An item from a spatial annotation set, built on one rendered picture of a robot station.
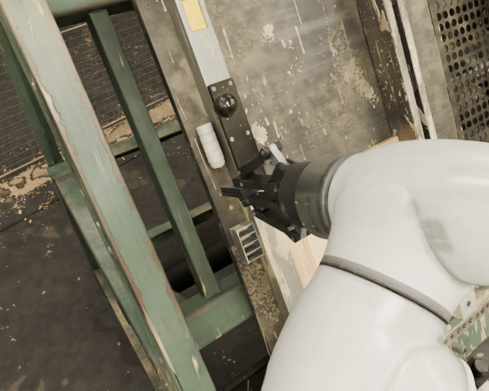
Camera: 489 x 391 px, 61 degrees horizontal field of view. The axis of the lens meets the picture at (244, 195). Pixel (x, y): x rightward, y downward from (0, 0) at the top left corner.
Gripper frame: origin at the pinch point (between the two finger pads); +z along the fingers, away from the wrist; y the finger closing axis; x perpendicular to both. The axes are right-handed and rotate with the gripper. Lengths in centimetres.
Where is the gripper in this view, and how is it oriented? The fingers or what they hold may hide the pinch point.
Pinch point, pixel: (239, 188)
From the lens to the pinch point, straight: 62.2
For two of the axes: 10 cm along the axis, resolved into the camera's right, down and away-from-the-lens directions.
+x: 8.2, -4.0, 4.0
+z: -4.6, -0.6, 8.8
